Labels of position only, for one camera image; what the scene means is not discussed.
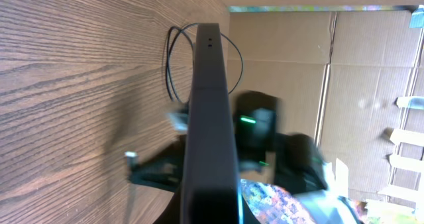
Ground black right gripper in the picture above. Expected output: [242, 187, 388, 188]
[233, 91, 278, 171]

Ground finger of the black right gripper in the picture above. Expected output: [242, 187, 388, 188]
[128, 137, 186, 192]

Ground blue Galaxy smartphone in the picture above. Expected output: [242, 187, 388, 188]
[180, 23, 243, 223]

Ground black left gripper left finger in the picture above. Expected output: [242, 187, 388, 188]
[154, 186, 182, 224]

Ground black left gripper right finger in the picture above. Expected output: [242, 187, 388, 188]
[238, 197, 260, 224]

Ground black USB charging cable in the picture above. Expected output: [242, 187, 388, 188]
[124, 22, 244, 172]

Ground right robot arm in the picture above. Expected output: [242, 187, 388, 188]
[126, 88, 358, 223]

